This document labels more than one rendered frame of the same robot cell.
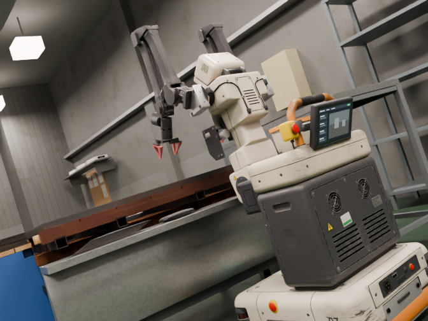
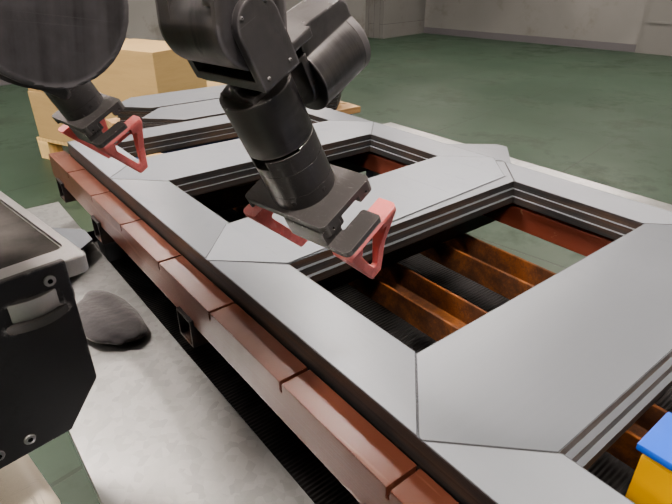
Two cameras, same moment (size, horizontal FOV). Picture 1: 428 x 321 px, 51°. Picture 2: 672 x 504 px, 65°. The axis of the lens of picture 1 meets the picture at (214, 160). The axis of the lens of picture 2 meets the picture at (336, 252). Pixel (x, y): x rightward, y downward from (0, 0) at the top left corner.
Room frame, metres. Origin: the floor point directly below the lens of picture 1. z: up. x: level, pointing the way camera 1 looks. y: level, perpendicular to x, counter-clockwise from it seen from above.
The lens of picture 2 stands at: (2.50, -0.58, 1.25)
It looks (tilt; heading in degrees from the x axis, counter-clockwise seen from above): 28 degrees down; 82
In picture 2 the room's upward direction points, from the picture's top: straight up
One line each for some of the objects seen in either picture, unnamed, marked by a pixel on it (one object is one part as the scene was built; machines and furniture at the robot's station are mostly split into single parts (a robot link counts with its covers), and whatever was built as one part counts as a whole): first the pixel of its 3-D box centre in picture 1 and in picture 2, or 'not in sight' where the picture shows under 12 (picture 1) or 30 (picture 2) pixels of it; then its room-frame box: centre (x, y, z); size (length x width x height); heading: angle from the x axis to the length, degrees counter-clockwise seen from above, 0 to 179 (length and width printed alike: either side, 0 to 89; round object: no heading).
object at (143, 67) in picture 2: not in sight; (142, 99); (1.64, 3.43, 0.41); 1.39 x 0.99 x 0.82; 140
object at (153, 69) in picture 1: (154, 72); not in sight; (2.20, 0.15, 1.40); 0.11 x 0.06 x 0.43; 129
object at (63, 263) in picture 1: (180, 220); (94, 333); (2.17, 0.24, 0.66); 1.30 x 0.20 x 0.03; 121
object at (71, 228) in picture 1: (195, 186); (196, 297); (2.37, 0.13, 0.80); 1.62 x 0.04 x 0.06; 121
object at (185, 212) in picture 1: (178, 214); (104, 317); (2.19, 0.25, 0.70); 0.20 x 0.10 x 0.03; 126
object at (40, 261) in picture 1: (187, 207); not in sight; (2.52, 0.22, 0.70); 1.66 x 0.08 x 0.05; 121
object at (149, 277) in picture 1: (185, 258); not in sight; (2.24, 0.29, 0.47); 1.30 x 0.04 x 0.35; 121
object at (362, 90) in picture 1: (298, 119); not in sight; (3.20, -0.67, 1.03); 1.30 x 0.60 x 0.04; 31
